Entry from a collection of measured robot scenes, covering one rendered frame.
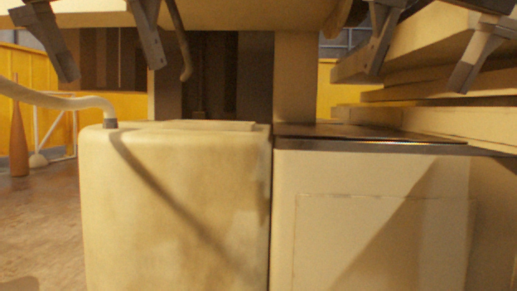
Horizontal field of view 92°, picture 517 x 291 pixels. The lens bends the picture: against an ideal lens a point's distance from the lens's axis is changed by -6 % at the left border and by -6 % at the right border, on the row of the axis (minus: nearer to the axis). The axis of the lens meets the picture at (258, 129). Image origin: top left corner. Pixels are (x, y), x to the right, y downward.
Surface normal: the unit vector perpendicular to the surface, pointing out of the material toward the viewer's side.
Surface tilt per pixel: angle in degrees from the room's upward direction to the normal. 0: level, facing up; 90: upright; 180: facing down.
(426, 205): 90
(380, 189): 90
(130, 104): 90
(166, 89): 90
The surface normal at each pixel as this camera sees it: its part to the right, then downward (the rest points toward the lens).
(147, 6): -0.09, 0.47
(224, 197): -0.06, 0.08
